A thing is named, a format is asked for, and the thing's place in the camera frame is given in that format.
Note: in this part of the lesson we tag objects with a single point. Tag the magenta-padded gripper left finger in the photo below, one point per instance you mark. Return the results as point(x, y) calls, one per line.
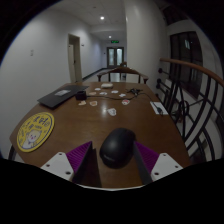
point(78, 156)

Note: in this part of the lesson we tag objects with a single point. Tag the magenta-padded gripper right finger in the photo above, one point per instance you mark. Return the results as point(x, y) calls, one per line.
point(150, 158)

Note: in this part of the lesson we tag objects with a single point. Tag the black computer mouse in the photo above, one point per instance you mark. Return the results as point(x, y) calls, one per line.
point(116, 148)

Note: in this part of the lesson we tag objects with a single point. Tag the round yellow printed mouse pad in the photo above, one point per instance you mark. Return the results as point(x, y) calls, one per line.
point(35, 132)

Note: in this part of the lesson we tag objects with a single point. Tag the white paper sheet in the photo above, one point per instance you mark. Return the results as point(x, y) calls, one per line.
point(158, 108)

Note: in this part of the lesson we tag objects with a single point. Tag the small printed sticker card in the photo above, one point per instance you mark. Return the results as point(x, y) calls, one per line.
point(92, 93)
point(103, 93)
point(97, 89)
point(125, 102)
point(122, 95)
point(93, 103)
point(114, 91)
point(112, 111)
point(82, 103)

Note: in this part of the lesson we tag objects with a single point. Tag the small black cylinder container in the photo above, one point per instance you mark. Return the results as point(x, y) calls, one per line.
point(80, 95)

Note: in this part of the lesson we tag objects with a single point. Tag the black closed laptop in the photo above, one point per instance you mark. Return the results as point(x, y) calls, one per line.
point(61, 95)

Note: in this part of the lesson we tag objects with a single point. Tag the small white box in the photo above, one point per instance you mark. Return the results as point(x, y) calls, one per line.
point(107, 85)

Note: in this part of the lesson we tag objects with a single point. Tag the wooden armchair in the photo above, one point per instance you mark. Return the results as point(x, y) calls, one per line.
point(121, 70)

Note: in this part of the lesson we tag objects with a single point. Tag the open side door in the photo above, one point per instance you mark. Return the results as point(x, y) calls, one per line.
point(75, 60)

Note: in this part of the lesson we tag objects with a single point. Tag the wooden chair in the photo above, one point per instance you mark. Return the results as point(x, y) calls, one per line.
point(123, 63)

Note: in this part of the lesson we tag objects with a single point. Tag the black railing with wooden handrail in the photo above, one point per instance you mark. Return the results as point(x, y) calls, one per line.
point(200, 68)

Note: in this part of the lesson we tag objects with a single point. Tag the dark window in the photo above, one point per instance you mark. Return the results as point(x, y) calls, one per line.
point(185, 60)

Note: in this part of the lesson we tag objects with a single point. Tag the glazed double door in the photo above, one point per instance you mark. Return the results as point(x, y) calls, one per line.
point(115, 57)

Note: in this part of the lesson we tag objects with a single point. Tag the green exit sign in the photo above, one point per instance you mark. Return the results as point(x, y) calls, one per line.
point(114, 41)

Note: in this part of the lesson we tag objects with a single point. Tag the white wall switch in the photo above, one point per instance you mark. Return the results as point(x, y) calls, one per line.
point(32, 52)

